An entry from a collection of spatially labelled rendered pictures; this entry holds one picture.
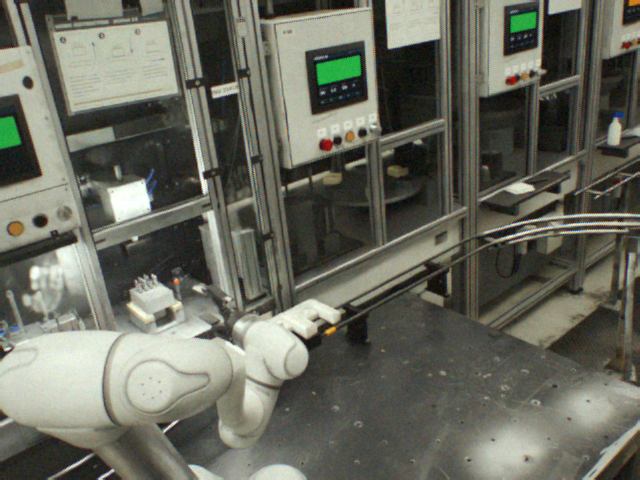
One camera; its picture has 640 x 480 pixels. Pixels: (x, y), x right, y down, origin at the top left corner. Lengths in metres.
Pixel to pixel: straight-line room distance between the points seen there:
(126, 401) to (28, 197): 0.90
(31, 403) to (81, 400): 0.08
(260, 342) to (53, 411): 0.59
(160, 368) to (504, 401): 1.33
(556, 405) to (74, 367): 1.44
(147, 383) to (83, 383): 0.11
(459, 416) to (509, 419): 0.14
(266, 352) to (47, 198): 0.69
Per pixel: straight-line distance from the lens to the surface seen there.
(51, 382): 0.90
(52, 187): 1.64
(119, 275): 2.26
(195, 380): 0.83
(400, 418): 1.87
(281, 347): 1.34
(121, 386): 0.83
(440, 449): 1.77
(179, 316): 2.03
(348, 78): 2.07
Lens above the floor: 1.89
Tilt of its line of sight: 23 degrees down
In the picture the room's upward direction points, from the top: 6 degrees counter-clockwise
